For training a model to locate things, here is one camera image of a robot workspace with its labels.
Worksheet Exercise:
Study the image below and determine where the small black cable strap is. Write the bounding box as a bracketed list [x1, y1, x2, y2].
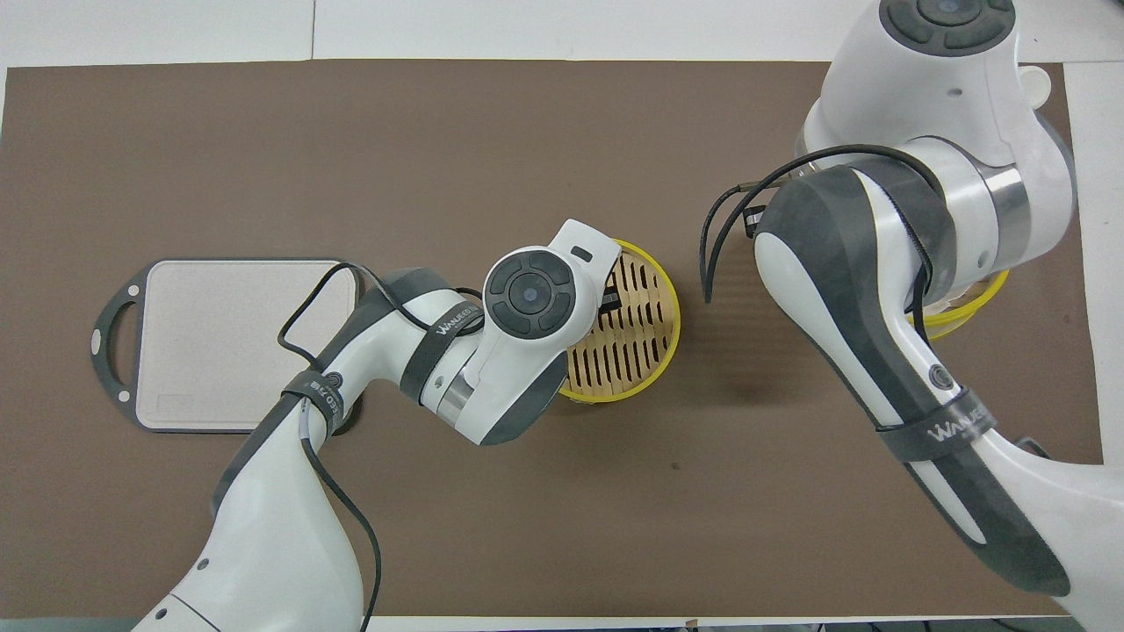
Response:
[281, 369, 345, 433]

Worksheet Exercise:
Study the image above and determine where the brown table mat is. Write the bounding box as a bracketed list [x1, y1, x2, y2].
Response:
[0, 60, 1106, 620]

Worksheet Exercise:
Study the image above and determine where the black logo strap arm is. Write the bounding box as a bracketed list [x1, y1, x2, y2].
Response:
[876, 386, 999, 463]
[400, 301, 486, 403]

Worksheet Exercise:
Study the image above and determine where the black logo strap right arm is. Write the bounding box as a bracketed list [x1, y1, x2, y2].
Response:
[876, 386, 999, 463]

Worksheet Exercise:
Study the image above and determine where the woven steamer lid yellow rim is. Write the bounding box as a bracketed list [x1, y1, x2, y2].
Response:
[909, 270, 1011, 341]

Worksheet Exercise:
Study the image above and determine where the grey white cutting board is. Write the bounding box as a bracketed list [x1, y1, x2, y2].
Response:
[90, 257, 363, 435]

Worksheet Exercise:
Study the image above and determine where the bamboo steamer base yellow rim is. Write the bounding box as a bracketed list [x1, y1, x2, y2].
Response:
[562, 239, 681, 405]

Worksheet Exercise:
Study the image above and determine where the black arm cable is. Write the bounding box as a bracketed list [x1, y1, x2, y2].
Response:
[699, 143, 940, 304]
[277, 262, 484, 632]

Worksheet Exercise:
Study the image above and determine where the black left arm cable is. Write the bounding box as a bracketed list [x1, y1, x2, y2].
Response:
[277, 262, 484, 632]

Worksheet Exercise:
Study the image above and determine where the white plastic cylinder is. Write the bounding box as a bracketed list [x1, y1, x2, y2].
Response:
[1017, 66, 1055, 113]

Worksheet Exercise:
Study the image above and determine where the black logo strap left arm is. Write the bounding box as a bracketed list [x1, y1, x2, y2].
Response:
[400, 301, 486, 403]

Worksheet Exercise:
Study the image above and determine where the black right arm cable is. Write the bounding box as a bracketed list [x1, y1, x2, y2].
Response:
[699, 143, 940, 304]

